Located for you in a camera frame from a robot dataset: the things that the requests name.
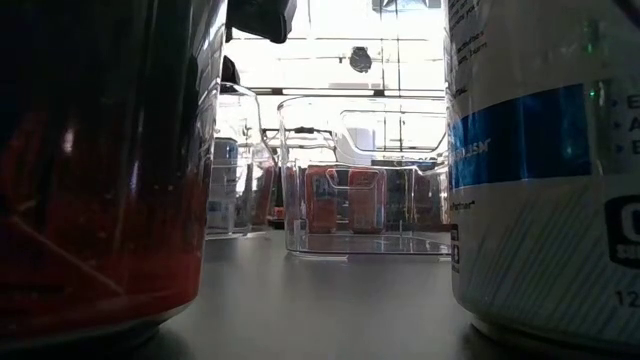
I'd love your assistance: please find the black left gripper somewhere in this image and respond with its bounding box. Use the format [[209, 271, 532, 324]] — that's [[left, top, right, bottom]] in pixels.
[[221, 0, 299, 95]]

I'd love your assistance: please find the clear plastic bin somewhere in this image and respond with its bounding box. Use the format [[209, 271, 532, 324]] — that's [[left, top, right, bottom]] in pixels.
[[277, 94, 454, 260], [205, 81, 277, 240]]

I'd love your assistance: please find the white Celsius slim can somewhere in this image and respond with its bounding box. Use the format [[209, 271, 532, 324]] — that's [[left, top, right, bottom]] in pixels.
[[444, 0, 640, 354], [209, 137, 240, 236]]

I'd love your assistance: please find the red Fanta strawberry can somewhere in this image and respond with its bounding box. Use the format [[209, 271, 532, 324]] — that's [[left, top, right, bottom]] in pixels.
[[304, 165, 340, 235], [347, 167, 388, 235]]

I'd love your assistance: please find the red Coca-Cola can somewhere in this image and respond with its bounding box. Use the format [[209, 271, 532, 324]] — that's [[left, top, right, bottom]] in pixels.
[[0, 0, 229, 351]]

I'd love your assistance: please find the small black round fixture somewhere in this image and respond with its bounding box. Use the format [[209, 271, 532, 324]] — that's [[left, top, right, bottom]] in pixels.
[[348, 46, 374, 75]]

